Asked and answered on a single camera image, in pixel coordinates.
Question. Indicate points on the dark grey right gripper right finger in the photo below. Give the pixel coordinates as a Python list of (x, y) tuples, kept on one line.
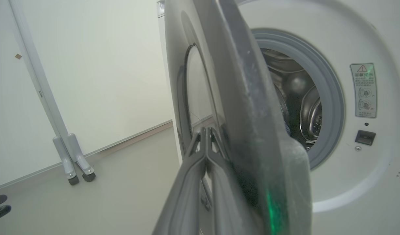
[(229, 202)]

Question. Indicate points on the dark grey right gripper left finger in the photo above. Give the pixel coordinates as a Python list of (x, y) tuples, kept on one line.
[(183, 195)]

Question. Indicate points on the black round glass washer door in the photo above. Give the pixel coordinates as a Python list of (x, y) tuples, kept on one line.
[(252, 114)]

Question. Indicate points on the stainless steel washing machine drum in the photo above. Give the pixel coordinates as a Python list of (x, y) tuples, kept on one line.
[(311, 114)]

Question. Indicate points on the white front-load washing machine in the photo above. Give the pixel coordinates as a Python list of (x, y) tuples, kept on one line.
[(366, 32)]

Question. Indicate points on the grey warning instruction sticker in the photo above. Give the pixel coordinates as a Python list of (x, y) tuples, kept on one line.
[(364, 91)]

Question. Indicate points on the small brown wall tag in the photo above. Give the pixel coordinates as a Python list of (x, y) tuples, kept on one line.
[(18, 56)]

